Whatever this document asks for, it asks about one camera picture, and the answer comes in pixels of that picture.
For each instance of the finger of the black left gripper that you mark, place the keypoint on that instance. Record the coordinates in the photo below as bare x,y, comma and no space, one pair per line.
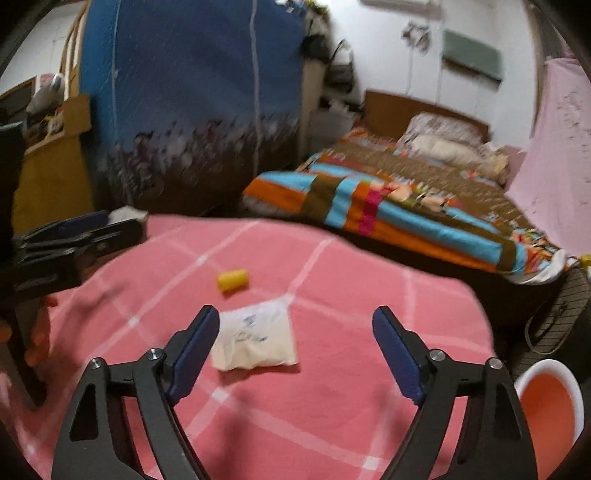
93,245
67,228

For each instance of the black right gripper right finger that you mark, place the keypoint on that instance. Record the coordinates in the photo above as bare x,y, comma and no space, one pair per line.
469,422

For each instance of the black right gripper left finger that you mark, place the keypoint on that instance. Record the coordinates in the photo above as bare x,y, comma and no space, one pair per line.
96,437

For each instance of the white paper packet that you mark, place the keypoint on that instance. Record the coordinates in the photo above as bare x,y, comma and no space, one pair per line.
256,336

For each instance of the white red trash bin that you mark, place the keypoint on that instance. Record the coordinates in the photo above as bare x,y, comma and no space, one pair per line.
553,405

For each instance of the person's left hand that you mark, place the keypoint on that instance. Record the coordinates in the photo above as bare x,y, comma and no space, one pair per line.
39,337

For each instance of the wooden cabinet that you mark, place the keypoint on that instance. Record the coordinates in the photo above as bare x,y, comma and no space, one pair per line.
55,183

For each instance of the checked handbag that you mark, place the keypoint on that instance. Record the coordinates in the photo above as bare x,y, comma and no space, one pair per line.
559,325

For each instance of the blue fabric wardrobe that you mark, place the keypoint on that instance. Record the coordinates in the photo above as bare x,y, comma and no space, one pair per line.
189,100

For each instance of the pink checked tablecloth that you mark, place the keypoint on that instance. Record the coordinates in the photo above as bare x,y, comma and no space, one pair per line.
296,387

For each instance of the pink hanging sheet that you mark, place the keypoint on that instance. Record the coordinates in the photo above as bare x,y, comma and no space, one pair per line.
552,187

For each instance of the colourful striped bed blanket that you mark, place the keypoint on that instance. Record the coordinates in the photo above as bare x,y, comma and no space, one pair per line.
368,185

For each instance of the hanging grey bag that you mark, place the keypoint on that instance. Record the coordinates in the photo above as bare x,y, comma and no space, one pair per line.
341,76

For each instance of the floral pillow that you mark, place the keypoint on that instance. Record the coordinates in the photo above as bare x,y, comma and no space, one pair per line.
456,143

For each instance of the wooden headboard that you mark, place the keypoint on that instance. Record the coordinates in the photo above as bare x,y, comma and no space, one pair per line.
389,115

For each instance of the white air conditioner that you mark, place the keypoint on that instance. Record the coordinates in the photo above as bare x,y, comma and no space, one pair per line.
404,4

